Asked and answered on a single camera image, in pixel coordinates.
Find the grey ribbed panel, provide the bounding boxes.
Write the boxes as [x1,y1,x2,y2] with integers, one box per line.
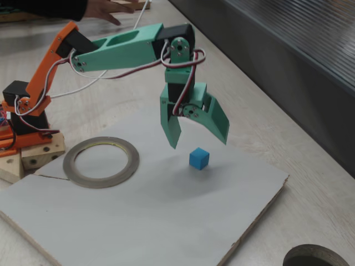
[221,0,355,94]

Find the round table cable hole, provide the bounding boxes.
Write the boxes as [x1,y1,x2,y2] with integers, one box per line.
[282,243,351,266]

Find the pale wooden block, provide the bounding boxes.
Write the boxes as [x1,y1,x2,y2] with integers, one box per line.
[0,154,25,184]

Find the wooden block with holes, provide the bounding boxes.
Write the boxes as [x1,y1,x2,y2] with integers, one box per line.
[21,132,66,170]

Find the grey painted wooden board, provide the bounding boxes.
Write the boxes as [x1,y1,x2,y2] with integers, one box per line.
[0,106,291,266]

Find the person's hand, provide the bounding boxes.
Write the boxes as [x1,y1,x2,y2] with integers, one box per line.
[83,0,136,27]

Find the black sleeved forearm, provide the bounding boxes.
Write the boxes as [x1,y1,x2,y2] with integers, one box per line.
[0,0,90,22]

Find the red circuit board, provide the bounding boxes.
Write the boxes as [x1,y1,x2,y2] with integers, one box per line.
[0,101,13,134]

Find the grey tape ring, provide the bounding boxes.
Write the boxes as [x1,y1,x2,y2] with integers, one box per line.
[62,136,140,190]

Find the white cable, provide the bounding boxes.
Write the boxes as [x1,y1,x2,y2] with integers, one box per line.
[51,0,152,98]

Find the blue cube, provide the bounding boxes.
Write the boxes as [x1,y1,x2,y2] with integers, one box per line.
[189,147,210,170]

